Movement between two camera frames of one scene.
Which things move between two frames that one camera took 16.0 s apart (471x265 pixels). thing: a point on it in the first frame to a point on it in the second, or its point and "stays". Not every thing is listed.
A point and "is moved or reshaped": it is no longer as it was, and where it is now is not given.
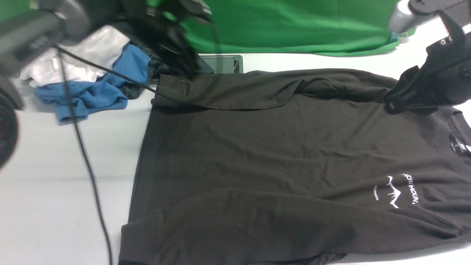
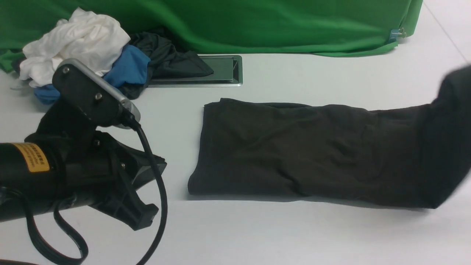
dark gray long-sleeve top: x=293 y=167 is moved or reshaped
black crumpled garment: x=134 y=90 stays
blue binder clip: x=394 y=37 stays
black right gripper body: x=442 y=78 to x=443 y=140
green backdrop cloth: x=331 y=27 stays
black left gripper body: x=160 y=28 to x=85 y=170
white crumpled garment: x=83 y=59 stays
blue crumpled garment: x=129 y=65 stays
